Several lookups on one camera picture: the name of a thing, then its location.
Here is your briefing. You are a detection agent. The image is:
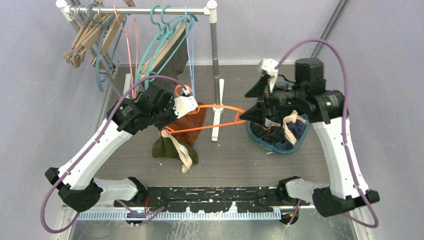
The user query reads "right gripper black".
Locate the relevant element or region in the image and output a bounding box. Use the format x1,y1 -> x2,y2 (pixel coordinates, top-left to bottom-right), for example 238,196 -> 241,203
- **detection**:
239,75 -> 306,125

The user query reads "orange hanger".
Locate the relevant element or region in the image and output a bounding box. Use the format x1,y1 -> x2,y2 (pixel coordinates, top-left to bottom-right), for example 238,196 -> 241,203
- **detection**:
158,84 -> 248,137

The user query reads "olive green underwear cream waistband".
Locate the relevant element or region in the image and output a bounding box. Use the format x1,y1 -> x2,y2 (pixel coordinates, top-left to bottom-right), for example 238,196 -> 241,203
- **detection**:
151,130 -> 199,174

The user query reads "navy underwear cream waistband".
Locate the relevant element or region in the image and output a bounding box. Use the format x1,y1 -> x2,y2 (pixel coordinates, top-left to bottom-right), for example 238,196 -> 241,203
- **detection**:
273,110 -> 308,151

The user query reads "dark grey underwear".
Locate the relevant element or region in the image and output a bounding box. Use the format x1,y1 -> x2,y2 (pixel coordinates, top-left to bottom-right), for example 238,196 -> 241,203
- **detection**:
135,17 -> 188,82

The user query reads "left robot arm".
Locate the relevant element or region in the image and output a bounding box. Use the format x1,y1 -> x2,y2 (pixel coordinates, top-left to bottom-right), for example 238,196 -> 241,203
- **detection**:
45,88 -> 177,213

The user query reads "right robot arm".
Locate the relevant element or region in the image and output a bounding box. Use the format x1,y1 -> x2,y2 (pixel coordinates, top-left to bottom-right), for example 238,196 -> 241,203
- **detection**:
240,58 -> 380,217

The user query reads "brown towel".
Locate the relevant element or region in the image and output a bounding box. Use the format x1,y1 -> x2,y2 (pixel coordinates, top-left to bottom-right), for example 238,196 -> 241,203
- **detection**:
168,108 -> 207,147

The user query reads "teal laundry basket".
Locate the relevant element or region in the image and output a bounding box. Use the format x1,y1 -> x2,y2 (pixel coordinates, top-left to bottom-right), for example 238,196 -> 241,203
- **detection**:
239,97 -> 311,154

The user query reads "white garment rack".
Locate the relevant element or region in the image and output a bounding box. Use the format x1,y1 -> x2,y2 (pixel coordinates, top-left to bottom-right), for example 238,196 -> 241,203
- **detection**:
55,0 -> 225,142

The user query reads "beige wooden hangers bunch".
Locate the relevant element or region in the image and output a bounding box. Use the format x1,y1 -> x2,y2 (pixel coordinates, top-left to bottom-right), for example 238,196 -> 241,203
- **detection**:
61,0 -> 135,69

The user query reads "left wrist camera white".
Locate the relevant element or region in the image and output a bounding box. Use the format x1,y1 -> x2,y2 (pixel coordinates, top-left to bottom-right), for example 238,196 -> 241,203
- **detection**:
173,85 -> 199,119

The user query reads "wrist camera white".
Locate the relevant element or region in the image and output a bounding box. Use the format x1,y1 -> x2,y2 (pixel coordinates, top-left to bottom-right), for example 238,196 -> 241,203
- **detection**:
258,58 -> 279,93
173,85 -> 199,119

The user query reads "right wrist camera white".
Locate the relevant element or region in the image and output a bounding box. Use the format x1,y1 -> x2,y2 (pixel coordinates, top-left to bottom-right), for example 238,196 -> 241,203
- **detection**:
258,58 -> 279,93

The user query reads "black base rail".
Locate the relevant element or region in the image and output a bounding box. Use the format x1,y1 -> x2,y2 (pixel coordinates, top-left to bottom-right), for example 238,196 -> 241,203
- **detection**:
124,186 -> 296,213

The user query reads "light blue wire hanger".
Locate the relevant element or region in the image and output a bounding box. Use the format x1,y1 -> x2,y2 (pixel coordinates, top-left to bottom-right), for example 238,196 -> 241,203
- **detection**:
184,6 -> 197,97

